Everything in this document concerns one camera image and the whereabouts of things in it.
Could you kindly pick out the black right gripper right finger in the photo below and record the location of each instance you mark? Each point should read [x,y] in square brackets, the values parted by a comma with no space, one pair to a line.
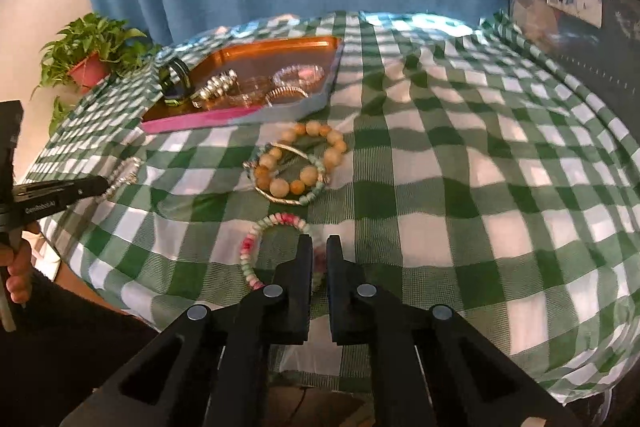
[347,314]

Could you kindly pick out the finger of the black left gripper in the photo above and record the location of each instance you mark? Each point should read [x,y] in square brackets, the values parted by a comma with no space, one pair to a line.
[30,202]

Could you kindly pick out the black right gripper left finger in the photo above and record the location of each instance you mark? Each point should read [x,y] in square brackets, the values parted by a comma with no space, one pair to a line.
[291,322]

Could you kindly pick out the silver metal bangle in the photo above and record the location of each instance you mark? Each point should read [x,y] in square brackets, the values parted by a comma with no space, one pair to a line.
[262,171]

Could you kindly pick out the black smartwatch green trim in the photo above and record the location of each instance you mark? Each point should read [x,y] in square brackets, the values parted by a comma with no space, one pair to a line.
[175,83]

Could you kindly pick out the gold amber bangle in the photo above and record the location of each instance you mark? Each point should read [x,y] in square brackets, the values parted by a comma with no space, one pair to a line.
[284,92]

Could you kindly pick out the gold pearl hair clip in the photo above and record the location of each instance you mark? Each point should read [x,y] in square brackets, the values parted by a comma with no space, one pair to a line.
[216,87]

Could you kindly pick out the person's left hand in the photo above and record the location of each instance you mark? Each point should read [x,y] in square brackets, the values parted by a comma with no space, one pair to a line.
[24,279]

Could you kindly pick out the green plant in red pot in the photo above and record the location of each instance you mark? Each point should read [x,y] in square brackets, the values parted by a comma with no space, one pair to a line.
[92,48]

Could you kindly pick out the green white checkered tablecloth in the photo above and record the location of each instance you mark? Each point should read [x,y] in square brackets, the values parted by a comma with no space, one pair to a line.
[478,173]

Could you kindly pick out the orange tray with pink rim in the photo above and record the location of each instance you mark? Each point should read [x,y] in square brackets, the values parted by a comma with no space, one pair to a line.
[308,62]

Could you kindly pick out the dark cabinet with sticker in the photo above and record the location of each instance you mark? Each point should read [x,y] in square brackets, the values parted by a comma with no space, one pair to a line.
[575,7]

